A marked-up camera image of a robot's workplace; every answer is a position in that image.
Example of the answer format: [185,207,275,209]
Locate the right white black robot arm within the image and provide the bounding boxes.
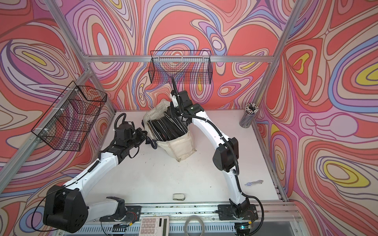
[170,89,264,222]

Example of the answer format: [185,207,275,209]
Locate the metal mesh pencil cup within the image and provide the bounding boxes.
[239,103,259,128]

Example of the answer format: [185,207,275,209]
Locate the black paddle cases in bag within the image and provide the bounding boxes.
[147,115,189,142]

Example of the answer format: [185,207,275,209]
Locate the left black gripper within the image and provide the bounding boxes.
[125,128,148,151]

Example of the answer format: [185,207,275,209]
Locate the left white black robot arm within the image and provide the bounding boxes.
[42,122,147,233]

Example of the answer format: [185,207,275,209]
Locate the back black wire basket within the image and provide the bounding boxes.
[148,49,213,84]

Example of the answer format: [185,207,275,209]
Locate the small blue utility knife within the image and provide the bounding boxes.
[245,180,263,186]

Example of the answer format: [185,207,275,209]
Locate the white eraser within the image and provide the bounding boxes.
[172,193,186,201]

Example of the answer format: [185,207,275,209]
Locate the white pink calculator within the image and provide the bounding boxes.
[139,216,169,236]

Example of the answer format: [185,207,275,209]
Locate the aluminium front rail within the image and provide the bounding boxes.
[58,201,302,225]

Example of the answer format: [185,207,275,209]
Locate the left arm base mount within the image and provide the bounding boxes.
[100,205,142,223]

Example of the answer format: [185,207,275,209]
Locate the beige canvas tote bag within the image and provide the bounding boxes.
[142,99,196,162]

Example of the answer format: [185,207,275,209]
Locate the left black wire basket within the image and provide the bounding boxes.
[31,81,107,151]

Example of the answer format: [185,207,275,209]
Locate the black wire basket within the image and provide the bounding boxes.
[31,81,107,151]
[148,49,213,84]

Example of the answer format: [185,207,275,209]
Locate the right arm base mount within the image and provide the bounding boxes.
[216,204,259,222]

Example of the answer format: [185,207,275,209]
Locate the grey tape roll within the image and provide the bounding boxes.
[184,215,205,236]

